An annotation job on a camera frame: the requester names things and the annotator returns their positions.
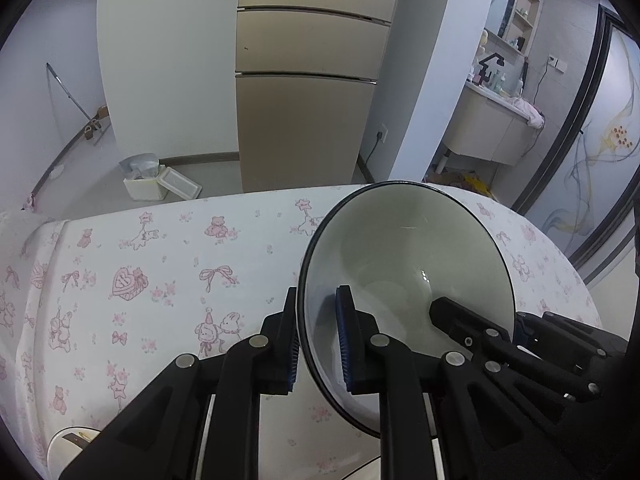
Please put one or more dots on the small cardboard box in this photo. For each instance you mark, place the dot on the small cardboard box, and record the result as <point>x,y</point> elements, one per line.
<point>101,116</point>

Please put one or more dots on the grey plastic bag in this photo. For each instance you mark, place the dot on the grey plastic bag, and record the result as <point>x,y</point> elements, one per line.
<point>137,164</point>

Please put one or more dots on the cartoon print white plate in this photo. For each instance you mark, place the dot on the cartoon print white plate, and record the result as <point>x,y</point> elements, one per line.
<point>65,455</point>

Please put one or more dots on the white bathroom wall outlet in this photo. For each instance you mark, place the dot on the white bathroom wall outlet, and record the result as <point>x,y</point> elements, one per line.
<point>556,63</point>

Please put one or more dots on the dark framed glass door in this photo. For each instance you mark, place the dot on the dark framed glass door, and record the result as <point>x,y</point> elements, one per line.
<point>595,160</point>

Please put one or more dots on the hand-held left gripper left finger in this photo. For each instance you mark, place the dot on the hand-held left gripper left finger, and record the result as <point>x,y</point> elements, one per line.
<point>293,365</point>

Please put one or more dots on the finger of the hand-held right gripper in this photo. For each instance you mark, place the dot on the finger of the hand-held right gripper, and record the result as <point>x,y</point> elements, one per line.
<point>465,325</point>
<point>575,342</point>

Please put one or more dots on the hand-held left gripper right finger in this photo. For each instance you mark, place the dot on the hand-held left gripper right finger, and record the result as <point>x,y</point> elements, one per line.
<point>346,345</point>

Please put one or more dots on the white wall socket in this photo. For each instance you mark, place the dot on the white wall socket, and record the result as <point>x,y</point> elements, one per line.
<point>382,135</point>

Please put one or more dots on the bathroom mirror cabinet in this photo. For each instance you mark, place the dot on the bathroom mirror cabinet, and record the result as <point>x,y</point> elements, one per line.
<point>515,5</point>

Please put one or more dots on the beige refrigerator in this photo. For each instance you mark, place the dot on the beige refrigerator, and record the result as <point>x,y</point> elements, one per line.
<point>305,110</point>

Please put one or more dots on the white trash bin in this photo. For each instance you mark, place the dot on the white trash bin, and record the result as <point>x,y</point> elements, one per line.
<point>142,187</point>

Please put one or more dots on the black faucet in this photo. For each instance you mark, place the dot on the black faucet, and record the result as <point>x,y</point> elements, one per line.
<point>487,67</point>

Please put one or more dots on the white bowl with dark rim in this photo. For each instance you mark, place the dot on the white bowl with dark rim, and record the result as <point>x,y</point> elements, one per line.
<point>400,240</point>

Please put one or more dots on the beige bathroom vanity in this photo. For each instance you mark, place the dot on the beige bathroom vanity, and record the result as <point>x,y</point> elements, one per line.
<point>485,125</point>

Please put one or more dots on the thin metal rod stand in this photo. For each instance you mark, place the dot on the thin metal rod stand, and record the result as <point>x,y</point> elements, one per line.
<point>70,97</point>

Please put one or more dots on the pink cloth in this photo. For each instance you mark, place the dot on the pink cloth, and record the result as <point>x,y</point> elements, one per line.
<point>530,112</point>

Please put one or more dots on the yellow floor bag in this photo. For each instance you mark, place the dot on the yellow floor bag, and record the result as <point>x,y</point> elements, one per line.
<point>477,184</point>

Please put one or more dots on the pink print white tablecloth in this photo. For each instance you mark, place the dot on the pink print white tablecloth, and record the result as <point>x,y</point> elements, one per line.
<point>175,240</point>

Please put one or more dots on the pale figurine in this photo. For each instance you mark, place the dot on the pale figurine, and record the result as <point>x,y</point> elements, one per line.
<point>483,45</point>

